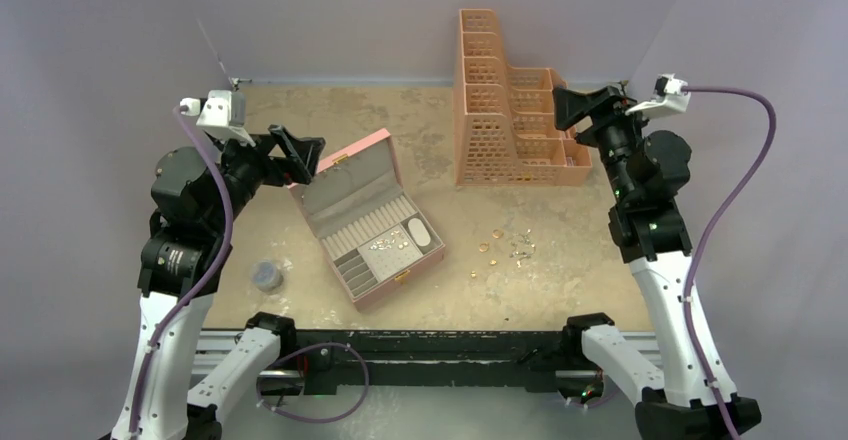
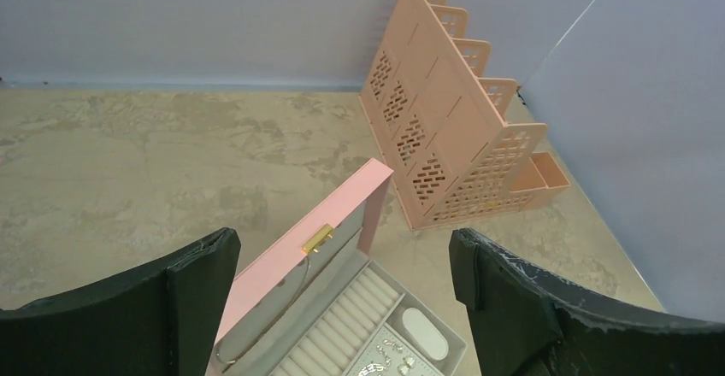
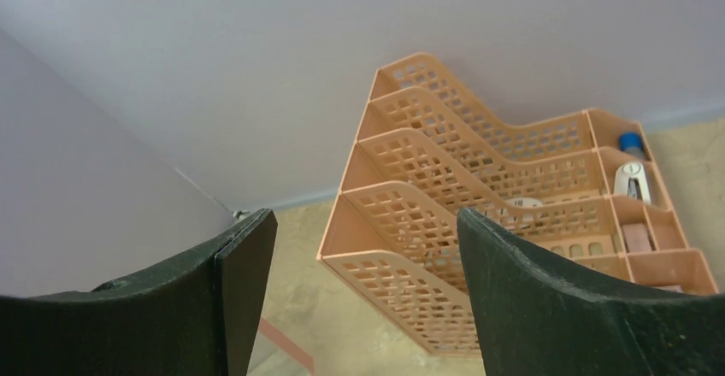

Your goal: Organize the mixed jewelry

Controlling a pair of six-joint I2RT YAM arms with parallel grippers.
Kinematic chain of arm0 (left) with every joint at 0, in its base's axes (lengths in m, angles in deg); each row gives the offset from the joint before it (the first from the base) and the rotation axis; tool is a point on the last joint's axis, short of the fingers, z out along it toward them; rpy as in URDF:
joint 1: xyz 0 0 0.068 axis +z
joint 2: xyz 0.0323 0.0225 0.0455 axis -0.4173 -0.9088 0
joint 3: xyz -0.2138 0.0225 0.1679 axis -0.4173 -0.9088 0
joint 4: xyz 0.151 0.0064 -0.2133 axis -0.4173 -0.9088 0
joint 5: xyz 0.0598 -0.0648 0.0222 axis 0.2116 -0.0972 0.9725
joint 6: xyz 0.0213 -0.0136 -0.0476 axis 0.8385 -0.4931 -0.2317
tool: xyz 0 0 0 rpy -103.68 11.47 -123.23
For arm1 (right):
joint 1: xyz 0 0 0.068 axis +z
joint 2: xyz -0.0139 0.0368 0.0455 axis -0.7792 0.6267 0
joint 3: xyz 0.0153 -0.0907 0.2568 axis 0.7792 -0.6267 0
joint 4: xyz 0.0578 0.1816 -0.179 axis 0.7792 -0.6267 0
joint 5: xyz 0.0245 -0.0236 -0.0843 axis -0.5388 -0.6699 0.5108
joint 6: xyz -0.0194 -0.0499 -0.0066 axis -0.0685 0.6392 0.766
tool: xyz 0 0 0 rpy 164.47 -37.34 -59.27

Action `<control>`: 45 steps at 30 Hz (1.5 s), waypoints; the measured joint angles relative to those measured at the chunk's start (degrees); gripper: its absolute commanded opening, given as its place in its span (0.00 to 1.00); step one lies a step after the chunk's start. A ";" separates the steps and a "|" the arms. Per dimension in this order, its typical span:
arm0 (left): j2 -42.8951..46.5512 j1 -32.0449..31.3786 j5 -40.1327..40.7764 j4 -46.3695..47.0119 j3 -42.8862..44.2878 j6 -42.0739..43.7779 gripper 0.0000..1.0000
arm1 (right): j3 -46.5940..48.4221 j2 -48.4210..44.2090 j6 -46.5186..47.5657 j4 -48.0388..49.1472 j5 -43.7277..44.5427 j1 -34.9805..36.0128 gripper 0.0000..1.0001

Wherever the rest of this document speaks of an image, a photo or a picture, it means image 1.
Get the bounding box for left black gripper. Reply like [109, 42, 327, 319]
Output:
[207, 121, 323, 229]

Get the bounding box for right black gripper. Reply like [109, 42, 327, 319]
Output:
[553, 86, 660, 202]

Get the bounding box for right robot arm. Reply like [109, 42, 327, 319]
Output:
[552, 77, 762, 439]

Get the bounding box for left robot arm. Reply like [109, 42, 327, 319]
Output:
[110, 125, 325, 439]

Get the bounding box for pink jewelry box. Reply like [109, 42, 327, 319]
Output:
[289, 129, 445, 311]

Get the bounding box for orange mesh desk organizer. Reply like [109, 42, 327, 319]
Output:
[452, 9, 592, 187]

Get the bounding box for small clear round container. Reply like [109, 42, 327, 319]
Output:
[251, 261, 283, 292]

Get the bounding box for crystal earrings in box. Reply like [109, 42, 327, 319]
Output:
[367, 228, 411, 251]

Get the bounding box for white oval box insert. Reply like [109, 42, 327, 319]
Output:
[407, 218, 432, 247]

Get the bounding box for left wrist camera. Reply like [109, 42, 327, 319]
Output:
[178, 90, 256, 146]

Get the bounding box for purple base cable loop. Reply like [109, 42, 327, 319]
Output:
[255, 342, 371, 425]

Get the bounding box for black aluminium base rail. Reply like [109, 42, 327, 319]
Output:
[192, 328, 664, 399]

